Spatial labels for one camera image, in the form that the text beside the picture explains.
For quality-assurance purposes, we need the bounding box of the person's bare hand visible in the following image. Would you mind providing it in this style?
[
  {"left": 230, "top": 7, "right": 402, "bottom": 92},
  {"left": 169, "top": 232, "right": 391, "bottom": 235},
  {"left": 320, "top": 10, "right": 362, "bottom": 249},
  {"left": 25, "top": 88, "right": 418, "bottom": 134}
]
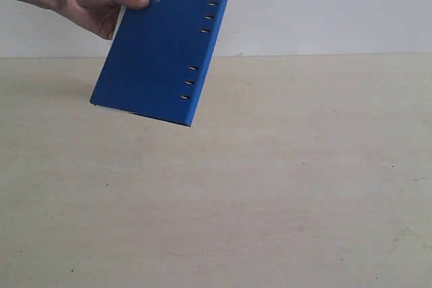
[{"left": 55, "top": 0, "right": 150, "bottom": 40}]

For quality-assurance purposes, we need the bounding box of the blue ring binder notebook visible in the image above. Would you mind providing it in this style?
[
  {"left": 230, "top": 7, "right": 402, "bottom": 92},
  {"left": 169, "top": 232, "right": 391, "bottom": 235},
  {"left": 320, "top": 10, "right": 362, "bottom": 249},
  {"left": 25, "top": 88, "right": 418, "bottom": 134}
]
[{"left": 90, "top": 0, "right": 228, "bottom": 126}]

